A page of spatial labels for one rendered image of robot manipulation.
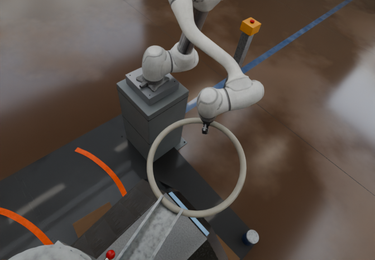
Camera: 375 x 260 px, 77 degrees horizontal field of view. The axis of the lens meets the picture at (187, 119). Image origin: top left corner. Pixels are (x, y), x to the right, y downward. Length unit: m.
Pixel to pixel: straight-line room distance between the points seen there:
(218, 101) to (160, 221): 0.60
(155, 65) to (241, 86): 0.74
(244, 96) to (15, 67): 3.00
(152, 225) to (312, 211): 1.80
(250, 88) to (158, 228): 0.72
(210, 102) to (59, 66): 2.66
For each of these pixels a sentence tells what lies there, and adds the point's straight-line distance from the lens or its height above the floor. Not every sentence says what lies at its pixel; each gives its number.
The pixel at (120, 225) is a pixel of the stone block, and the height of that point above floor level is 0.75.
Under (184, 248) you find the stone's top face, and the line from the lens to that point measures 1.35.
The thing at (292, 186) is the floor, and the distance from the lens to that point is 2.63.
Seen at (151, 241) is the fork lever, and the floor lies 1.01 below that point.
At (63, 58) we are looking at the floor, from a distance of 3.47.
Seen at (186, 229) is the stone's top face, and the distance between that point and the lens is 1.37.
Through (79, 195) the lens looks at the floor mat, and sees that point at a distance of 2.33.
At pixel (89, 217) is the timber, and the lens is 2.12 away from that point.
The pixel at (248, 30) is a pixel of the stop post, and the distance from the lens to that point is 2.17.
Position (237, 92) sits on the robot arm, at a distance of 0.99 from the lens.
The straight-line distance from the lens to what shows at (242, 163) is 1.19.
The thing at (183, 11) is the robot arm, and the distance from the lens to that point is 1.12.
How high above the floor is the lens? 2.14
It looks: 54 degrees down
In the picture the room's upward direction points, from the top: 11 degrees clockwise
